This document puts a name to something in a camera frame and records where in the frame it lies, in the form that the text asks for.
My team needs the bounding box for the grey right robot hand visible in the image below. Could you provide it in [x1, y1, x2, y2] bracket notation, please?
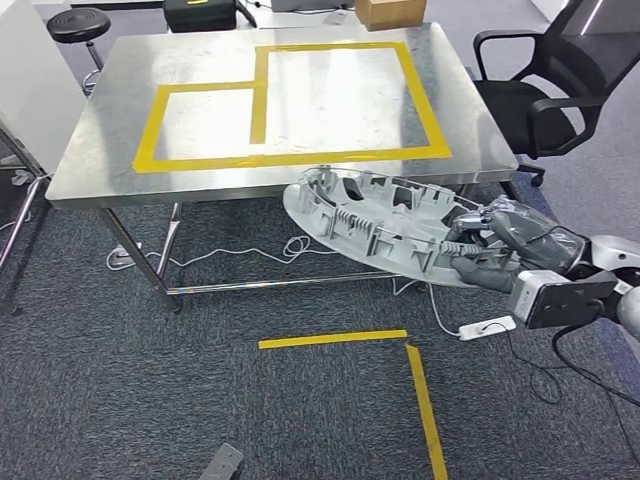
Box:
[445, 195, 591, 296]

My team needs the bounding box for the grey plastic wheel cover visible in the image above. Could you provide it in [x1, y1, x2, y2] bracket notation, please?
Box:
[282, 165, 506, 289]

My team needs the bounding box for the yellow workbench tape outline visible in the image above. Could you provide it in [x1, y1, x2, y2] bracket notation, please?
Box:
[131, 40, 453, 176]

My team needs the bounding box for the stainless steel workbench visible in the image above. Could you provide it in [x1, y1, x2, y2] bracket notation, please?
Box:
[45, 21, 520, 316]

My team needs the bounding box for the clear plastic hand wrap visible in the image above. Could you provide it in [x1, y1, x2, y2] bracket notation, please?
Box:
[487, 195, 590, 274]

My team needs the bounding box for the white power strip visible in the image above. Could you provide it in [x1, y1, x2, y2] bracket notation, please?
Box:
[457, 315, 518, 342]

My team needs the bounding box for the black armrest office chair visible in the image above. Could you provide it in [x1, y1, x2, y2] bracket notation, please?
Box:
[472, 0, 640, 188]

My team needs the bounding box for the yellow floor tape square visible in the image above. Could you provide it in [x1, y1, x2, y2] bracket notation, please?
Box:
[257, 329, 450, 480]

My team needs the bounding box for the brown cardboard box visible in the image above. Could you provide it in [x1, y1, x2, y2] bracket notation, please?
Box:
[353, 0, 429, 32]

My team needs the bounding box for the black carry case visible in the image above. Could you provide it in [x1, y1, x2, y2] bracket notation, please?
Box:
[163, 0, 258, 34]

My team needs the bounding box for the black round stool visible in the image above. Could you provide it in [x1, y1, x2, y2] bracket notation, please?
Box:
[46, 6, 112, 94]

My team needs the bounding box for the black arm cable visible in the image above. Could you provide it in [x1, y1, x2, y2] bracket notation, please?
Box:
[551, 301, 640, 409]

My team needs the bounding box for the white coiled floor cable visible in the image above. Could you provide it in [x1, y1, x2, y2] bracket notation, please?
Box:
[106, 235, 463, 339]

